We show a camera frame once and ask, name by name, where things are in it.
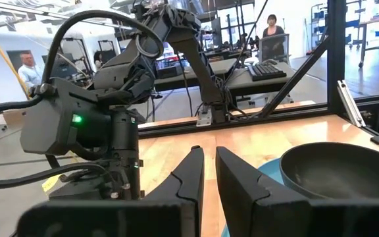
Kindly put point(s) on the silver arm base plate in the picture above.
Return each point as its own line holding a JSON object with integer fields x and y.
{"x": 204, "y": 119}

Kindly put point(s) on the black table frame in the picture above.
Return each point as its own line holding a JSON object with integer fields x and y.
{"x": 336, "y": 49}

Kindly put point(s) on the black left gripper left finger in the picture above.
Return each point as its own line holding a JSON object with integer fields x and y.
{"x": 176, "y": 214}

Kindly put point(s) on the black keyboard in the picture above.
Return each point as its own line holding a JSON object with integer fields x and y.
{"x": 266, "y": 71}

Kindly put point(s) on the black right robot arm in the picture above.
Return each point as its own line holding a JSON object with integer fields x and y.
{"x": 192, "y": 59}

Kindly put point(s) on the silver aluminium bracket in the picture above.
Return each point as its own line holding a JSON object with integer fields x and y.
{"x": 350, "y": 103}

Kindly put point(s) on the dark desk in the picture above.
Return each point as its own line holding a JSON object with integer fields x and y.
{"x": 222, "y": 66}

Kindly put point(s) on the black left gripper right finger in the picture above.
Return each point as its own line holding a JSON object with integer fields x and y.
{"x": 242, "y": 207}

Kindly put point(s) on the grey monitor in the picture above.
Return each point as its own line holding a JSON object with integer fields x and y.
{"x": 273, "y": 49}

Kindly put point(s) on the yellow tag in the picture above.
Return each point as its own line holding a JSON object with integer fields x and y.
{"x": 50, "y": 183}

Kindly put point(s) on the blue plate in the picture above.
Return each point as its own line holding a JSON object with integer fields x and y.
{"x": 270, "y": 171}

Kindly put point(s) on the person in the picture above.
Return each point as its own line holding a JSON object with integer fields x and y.
{"x": 30, "y": 74}
{"x": 271, "y": 24}
{"x": 98, "y": 61}

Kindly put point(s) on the dark grey bowl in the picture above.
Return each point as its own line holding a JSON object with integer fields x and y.
{"x": 341, "y": 171}

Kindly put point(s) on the grey desk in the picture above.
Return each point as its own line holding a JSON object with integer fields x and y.
{"x": 252, "y": 86}

